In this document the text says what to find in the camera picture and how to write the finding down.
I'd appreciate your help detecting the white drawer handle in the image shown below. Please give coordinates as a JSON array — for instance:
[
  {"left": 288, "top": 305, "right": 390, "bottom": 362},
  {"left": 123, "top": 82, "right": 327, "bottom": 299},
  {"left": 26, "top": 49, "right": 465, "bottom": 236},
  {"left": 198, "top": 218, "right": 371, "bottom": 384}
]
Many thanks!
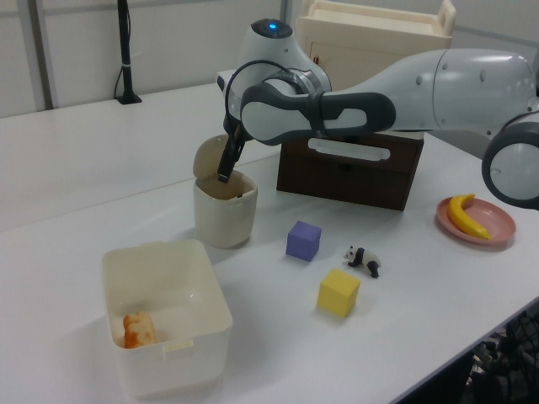
[{"left": 307, "top": 137, "right": 391, "bottom": 162}]

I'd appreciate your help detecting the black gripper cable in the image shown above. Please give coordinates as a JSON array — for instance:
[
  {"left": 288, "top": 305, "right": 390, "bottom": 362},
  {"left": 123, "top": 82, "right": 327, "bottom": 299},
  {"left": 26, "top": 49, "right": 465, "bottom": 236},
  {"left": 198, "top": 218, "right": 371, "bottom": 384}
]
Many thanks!
[{"left": 223, "top": 59, "right": 298, "bottom": 138}]

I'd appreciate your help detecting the yellow foam cube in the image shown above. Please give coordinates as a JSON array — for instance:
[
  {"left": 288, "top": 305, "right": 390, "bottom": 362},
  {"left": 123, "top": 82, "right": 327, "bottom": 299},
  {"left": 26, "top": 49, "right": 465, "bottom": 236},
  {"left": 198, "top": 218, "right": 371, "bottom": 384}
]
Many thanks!
[{"left": 316, "top": 268, "right": 362, "bottom": 319}]

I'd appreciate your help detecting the cream open plastic bin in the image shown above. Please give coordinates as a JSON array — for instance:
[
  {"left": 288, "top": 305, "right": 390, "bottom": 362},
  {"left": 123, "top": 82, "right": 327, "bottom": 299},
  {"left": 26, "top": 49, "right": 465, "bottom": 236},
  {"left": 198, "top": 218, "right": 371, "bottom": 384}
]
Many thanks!
[{"left": 100, "top": 238, "right": 235, "bottom": 401}]

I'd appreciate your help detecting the toasted bread piece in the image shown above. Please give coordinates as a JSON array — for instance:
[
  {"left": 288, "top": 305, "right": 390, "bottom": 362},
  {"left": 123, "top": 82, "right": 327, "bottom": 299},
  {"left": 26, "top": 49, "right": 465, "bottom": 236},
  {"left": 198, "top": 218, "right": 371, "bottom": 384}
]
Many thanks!
[{"left": 122, "top": 311, "right": 157, "bottom": 350}]

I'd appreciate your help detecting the purple foam cube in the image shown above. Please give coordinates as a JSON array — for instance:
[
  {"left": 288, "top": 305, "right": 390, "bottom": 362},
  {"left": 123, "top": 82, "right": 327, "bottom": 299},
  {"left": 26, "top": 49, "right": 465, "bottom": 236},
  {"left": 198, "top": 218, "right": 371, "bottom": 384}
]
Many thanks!
[{"left": 285, "top": 219, "right": 323, "bottom": 263}]

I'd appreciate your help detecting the black pole stand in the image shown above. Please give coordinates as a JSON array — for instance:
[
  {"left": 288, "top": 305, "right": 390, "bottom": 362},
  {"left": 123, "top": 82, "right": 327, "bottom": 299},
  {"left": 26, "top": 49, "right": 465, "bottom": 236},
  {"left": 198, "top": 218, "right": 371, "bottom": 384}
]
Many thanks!
[{"left": 113, "top": 0, "right": 143, "bottom": 105}]

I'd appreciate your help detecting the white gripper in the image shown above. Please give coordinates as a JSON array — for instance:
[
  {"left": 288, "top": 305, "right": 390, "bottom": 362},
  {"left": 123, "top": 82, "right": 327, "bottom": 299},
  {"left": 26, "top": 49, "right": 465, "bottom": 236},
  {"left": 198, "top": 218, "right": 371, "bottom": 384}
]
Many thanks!
[{"left": 216, "top": 68, "right": 248, "bottom": 185}]

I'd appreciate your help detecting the pink plate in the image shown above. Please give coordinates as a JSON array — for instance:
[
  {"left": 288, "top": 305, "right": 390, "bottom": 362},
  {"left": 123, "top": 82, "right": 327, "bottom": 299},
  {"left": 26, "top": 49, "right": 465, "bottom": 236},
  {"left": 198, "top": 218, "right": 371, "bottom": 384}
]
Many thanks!
[{"left": 435, "top": 196, "right": 518, "bottom": 251}]

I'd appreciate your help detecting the dark brown drawer box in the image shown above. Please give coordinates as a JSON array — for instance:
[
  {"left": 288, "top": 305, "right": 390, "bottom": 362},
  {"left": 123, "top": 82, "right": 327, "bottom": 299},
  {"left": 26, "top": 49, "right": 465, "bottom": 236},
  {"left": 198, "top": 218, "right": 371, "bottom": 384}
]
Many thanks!
[{"left": 275, "top": 130, "right": 425, "bottom": 212}]

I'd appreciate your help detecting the black mesh chair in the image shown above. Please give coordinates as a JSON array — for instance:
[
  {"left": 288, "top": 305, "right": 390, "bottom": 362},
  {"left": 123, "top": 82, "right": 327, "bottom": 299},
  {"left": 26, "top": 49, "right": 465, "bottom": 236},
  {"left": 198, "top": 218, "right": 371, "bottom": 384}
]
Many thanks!
[{"left": 461, "top": 300, "right": 539, "bottom": 404}]

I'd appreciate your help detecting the cream round trash can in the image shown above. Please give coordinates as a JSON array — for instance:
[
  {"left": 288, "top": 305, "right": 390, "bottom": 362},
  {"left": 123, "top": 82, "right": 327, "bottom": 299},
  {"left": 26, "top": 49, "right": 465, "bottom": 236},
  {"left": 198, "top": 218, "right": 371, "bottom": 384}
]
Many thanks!
[{"left": 192, "top": 169, "right": 259, "bottom": 250}]

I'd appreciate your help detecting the cream swing trash lid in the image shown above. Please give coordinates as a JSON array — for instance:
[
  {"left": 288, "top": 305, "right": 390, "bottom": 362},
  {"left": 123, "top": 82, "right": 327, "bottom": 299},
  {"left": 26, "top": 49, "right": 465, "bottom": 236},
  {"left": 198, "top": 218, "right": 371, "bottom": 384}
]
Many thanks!
[{"left": 192, "top": 134, "right": 232, "bottom": 181}]

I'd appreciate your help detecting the yellow banana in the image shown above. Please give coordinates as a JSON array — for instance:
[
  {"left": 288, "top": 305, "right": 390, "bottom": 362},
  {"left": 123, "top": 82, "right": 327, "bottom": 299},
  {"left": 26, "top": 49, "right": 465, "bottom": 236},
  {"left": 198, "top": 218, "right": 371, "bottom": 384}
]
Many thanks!
[{"left": 446, "top": 193, "right": 493, "bottom": 242}]

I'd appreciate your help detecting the large cream storage box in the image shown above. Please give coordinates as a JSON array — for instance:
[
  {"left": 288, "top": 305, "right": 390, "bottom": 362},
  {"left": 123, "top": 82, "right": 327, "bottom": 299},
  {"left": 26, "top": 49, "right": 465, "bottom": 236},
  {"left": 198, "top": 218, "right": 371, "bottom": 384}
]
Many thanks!
[{"left": 294, "top": 0, "right": 457, "bottom": 142}]

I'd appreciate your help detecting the small panda toy figure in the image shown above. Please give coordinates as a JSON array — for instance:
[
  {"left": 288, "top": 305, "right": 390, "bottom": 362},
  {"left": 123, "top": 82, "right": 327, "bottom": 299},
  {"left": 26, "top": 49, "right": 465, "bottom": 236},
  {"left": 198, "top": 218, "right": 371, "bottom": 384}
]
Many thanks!
[{"left": 341, "top": 245, "right": 383, "bottom": 279}]

